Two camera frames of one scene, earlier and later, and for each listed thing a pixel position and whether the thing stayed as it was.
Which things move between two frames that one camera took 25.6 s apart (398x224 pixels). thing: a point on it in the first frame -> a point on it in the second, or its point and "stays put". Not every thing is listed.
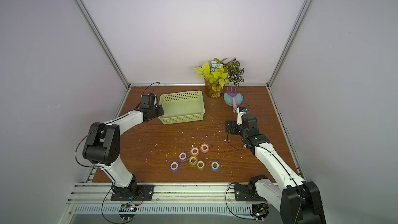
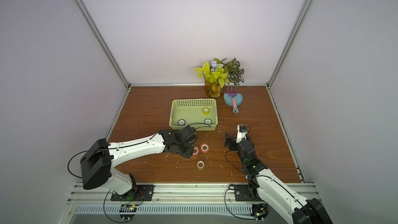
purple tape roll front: (174, 166) -> (181, 120)
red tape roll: (204, 148) stays put
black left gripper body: (156, 111) -> (185, 150)
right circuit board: (259, 211) stays put
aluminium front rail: (165, 194) stays put
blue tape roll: (215, 166) -> (208, 121)
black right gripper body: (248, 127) -> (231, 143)
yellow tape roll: (193, 160) -> (205, 111)
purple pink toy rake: (233, 94) stays put
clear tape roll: (200, 164) stays put
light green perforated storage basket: (182, 107) -> (201, 114)
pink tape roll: (194, 151) stays put
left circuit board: (127, 208) stays put
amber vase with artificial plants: (217, 73) stays put
